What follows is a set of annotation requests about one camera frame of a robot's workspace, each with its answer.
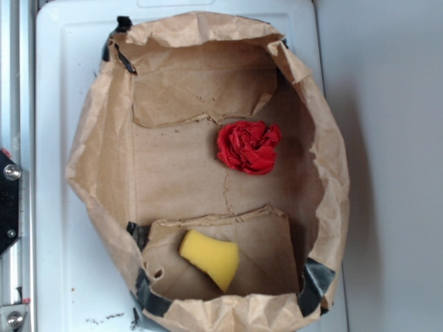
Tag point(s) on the red paper ball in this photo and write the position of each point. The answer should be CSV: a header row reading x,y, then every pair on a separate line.
x,y
249,147

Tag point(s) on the black tape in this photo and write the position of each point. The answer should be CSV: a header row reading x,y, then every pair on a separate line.
x,y
151,302
317,280
124,25

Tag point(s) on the brown paper bag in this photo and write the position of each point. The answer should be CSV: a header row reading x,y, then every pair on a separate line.
x,y
145,151

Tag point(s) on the aluminium frame rail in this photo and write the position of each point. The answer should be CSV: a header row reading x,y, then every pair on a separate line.
x,y
18,280

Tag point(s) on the black mounting bracket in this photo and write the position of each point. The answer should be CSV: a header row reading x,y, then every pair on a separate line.
x,y
9,201

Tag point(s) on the black tape back left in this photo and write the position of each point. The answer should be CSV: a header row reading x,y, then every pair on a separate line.
x,y
124,25

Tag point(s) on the black tape front right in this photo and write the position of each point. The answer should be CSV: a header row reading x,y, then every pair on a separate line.
x,y
317,280

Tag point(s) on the black tape front left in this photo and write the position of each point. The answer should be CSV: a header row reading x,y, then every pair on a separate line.
x,y
151,302

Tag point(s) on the yellow sponge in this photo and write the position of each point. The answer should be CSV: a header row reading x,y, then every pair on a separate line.
x,y
218,259

